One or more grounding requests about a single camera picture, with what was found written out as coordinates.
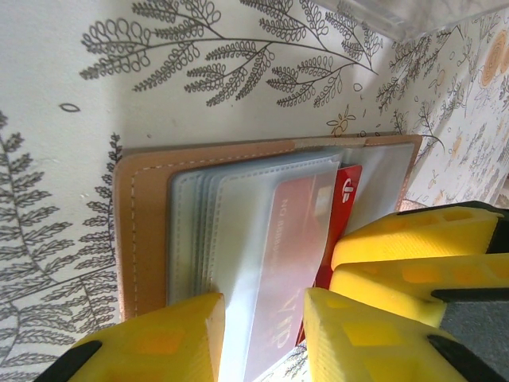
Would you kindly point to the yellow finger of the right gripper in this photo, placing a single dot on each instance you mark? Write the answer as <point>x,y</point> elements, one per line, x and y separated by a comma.
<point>397,235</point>
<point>381,290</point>

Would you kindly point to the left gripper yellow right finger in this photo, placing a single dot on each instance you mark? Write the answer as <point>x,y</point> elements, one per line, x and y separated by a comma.
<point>378,350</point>

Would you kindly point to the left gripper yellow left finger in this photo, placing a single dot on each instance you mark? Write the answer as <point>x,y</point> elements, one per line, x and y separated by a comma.
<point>159,342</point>

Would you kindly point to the red credit card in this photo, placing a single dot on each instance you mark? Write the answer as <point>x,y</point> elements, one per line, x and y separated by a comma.
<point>346,199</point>

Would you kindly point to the pink leather card holder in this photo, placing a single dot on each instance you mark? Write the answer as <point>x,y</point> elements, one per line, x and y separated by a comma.
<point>147,223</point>

